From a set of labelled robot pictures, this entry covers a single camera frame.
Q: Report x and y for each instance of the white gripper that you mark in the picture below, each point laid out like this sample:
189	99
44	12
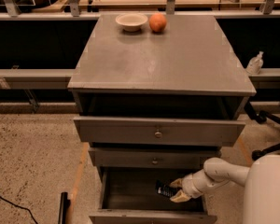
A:
188	186

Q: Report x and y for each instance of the dark blue rxbar wrapper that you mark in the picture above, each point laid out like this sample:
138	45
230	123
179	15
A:
165	190

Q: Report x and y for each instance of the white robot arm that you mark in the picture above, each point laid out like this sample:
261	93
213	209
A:
261	183

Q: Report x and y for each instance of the grey open bottom drawer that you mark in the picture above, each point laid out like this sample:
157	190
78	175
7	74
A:
129	196

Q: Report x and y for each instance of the grey middle drawer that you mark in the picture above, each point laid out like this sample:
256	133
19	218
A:
150	158

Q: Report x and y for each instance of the grey top drawer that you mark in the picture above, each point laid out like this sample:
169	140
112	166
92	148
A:
181	132

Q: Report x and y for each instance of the grey wooden drawer cabinet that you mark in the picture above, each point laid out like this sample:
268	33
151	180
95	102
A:
189	71

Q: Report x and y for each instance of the black office chair base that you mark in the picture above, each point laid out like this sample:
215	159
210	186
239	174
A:
264	130

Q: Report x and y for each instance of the black bar on floor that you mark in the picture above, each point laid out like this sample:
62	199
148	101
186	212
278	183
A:
64	203

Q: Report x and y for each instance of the clear sanitizer pump bottle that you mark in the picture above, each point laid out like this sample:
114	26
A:
255	64

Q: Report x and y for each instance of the orange fruit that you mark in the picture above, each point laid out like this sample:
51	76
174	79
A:
157	22

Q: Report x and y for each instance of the white ceramic bowl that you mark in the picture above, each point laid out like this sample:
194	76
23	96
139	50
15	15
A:
131	22

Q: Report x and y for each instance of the grey metal railing frame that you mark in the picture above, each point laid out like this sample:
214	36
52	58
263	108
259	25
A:
28	58

